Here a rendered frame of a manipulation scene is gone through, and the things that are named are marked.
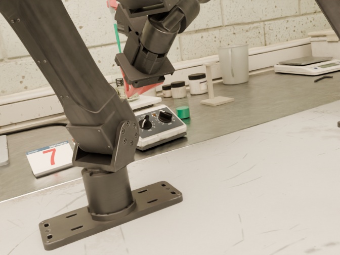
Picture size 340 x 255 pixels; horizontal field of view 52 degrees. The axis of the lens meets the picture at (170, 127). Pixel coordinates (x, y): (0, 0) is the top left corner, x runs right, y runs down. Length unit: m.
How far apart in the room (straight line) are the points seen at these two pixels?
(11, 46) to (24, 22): 0.91
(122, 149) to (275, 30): 1.41
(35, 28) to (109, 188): 0.22
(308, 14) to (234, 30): 0.46
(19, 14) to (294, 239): 0.38
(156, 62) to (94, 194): 0.27
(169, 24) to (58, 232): 0.36
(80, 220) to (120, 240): 0.08
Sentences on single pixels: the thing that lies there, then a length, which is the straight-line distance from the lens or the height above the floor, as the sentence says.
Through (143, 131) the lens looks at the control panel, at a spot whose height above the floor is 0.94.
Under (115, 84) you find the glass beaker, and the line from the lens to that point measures 0.84.
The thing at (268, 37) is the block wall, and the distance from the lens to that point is 1.76.
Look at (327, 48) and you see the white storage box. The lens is 1.71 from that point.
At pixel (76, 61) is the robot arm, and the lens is 0.42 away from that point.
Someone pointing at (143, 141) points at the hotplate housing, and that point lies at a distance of 0.74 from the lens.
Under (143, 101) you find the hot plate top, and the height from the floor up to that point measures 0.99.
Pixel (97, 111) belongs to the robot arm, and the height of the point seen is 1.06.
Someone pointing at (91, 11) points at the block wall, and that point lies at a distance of 1.36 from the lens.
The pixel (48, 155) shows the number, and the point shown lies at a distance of 0.78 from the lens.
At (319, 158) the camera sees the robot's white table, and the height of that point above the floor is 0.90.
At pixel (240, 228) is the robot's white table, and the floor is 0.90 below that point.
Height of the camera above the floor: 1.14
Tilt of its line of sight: 15 degrees down
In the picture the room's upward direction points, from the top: 8 degrees counter-clockwise
